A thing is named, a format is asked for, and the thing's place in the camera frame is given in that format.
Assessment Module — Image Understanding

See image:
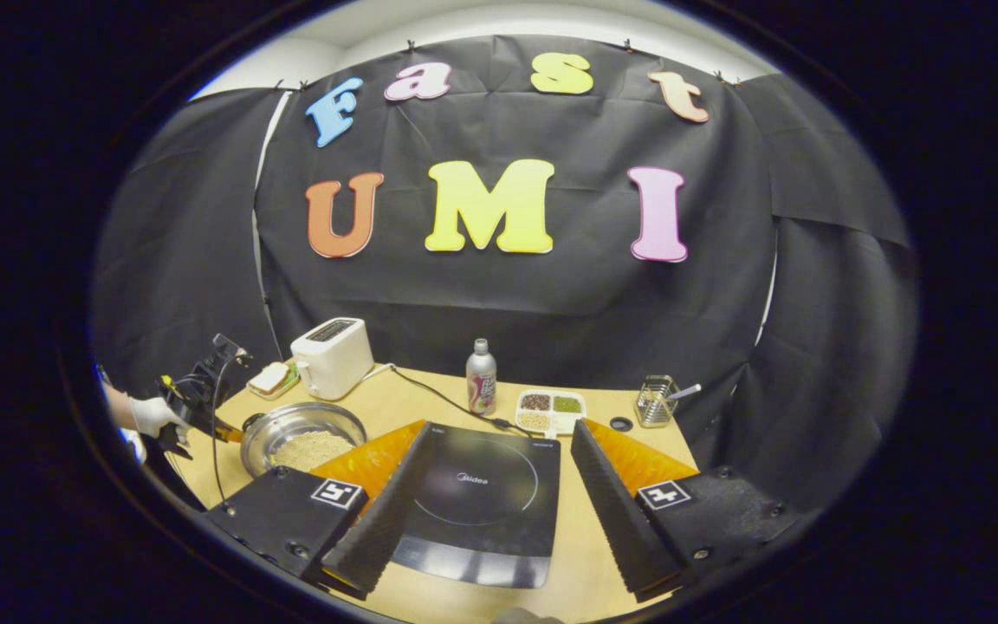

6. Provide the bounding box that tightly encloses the small green tray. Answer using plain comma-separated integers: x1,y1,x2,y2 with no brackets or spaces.
246,361,301,401

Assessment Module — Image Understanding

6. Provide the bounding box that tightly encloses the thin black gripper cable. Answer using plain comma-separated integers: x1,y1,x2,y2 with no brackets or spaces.
209,355,237,514

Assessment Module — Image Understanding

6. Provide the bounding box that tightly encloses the white toaster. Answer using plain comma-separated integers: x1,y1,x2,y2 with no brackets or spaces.
290,317,376,401

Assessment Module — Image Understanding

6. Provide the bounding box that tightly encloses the heap of soybeans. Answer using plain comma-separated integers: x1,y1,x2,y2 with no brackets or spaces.
272,431,357,473

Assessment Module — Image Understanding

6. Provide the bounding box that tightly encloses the white divided bean dish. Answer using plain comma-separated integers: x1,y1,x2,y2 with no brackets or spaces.
515,389,587,437

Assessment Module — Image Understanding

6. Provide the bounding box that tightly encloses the black induction cooktop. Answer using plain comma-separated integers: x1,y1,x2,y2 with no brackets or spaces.
391,423,562,590

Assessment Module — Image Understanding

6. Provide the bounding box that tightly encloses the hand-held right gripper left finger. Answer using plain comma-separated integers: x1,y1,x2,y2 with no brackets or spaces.
204,420,437,601

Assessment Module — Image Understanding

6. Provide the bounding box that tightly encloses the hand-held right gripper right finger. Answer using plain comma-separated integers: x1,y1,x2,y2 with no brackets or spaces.
569,418,812,605

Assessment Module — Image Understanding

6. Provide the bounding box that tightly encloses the black power cable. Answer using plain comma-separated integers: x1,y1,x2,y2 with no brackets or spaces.
391,366,535,437

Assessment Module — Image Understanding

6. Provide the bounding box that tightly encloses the steel pot with black handle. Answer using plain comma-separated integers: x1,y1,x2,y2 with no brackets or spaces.
240,401,368,479

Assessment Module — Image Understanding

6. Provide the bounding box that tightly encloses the silver drink bottle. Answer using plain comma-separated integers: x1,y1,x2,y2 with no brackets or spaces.
466,338,498,417

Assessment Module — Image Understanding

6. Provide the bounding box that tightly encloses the metal wire utensil holder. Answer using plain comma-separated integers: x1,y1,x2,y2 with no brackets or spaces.
635,374,680,429

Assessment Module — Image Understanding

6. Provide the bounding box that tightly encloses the toy bread slice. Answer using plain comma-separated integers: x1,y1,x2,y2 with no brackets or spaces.
248,362,290,396

